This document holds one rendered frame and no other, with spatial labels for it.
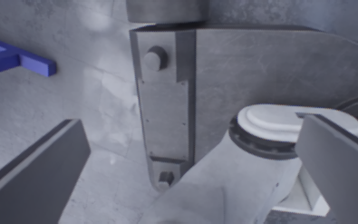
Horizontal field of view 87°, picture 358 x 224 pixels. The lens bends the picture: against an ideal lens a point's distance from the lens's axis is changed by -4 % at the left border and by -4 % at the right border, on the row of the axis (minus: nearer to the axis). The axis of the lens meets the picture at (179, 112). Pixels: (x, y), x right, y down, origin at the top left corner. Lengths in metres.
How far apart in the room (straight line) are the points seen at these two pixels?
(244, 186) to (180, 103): 0.26
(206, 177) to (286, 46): 0.31
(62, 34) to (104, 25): 0.17
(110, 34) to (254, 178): 0.60
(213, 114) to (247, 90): 0.10
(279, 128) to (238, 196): 0.13
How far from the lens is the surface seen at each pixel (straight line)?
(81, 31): 0.78
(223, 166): 0.32
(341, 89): 0.54
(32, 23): 0.91
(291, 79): 0.49
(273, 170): 0.34
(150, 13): 0.44
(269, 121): 0.36
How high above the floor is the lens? 0.61
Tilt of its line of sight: 59 degrees down
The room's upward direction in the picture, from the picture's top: 156 degrees counter-clockwise
